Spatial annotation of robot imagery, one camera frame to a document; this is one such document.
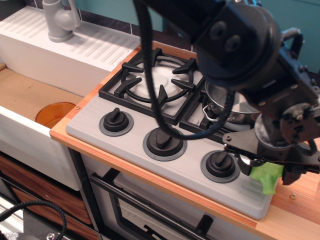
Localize black right burner grate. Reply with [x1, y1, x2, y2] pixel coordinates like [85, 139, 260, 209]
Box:
[179, 89, 254, 144]

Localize wooden drawer fronts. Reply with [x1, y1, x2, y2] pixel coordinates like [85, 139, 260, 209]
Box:
[0, 152, 99, 240]

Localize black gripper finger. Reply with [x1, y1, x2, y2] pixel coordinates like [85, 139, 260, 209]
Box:
[236, 154, 258, 176]
[282, 164, 303, 186]

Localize black braided cable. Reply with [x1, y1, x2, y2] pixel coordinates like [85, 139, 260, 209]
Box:
[132, 0, 237, 142]

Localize black burner grate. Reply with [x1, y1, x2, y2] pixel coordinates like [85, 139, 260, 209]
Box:
[98, 48, 204, 125]
[179, 89, 254, 144]

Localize black right stove knob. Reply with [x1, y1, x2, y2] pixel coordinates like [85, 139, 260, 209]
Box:
[200, 150, 240, 184]

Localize black middle stove knob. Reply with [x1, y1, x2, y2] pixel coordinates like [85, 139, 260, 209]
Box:
[142, 127, 187, 162]

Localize black stove knob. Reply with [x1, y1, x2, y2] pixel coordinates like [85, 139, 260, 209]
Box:
[99, 107, 134, 137]
[142, 127, 187, 162]
[200, 150, 240, 184]

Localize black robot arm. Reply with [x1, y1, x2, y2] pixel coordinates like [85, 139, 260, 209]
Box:
[134, 0, 320, 185]

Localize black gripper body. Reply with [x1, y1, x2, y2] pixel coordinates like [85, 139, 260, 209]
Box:
[222, 129, 320, 173]

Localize grey toy faucet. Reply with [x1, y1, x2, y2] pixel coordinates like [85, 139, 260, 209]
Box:
[42, 0, 81, 43]

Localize black oven door handle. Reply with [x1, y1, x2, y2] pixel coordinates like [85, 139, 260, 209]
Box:
[89, 168, 214, 240]

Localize black left stove knob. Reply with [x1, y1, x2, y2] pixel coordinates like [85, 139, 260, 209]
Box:
[99, 107, 134, 137]

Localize green toy broccoli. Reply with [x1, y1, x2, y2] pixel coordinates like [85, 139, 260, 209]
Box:
[249, 162, 284, 196]

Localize black left burner grate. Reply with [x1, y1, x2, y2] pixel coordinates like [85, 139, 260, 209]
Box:
[98, 48, 204, 125]

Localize steel pot with handles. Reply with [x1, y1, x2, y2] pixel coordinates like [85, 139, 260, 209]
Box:
[202, 81, 261, 125]

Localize black cable bottom left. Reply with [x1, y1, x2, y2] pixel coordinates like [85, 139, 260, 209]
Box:
[0, 201, 68, 240]

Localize grey toy stove top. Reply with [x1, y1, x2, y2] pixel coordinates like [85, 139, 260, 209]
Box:
[65, 46, 306, 221]

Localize toy oven door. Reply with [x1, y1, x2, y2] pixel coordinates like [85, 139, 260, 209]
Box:
[82, 152, 272, 240]

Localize orange plastic bowl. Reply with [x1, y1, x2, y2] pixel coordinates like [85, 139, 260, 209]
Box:
[35, 102, 76, 129]

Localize white toy sink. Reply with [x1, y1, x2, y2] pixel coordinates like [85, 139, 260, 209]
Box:
[0, 6, 140, 191]

